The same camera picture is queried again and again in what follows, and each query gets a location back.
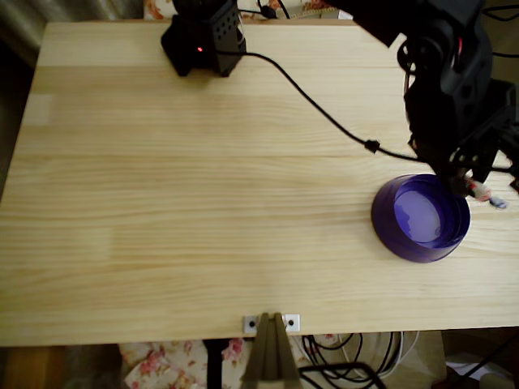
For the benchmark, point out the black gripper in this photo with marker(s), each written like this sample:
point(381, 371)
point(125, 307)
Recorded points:
point(466, 159)

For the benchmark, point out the white candy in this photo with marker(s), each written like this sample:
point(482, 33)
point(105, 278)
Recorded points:
point(480, 191)

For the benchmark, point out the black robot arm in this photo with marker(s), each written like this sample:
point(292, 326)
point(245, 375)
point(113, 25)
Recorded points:
point(405, 16)

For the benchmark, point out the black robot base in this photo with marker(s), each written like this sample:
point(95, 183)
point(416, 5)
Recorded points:
point(194, 52)

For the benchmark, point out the purple bowl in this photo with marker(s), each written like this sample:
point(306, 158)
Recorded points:
point(417, 215)

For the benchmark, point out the floral fabric with trim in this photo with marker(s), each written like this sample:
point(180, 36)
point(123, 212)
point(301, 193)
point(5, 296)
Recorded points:
point(312, 6)

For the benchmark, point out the black plug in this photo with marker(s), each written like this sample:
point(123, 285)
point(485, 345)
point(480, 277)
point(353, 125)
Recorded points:
point(267, 11)

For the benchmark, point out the floral cloth with red flowers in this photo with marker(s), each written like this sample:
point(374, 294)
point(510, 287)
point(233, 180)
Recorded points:
point(162, 364)

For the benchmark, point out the silver metal bracket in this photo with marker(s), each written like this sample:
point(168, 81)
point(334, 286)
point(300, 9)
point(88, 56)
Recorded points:
point(292, 322)

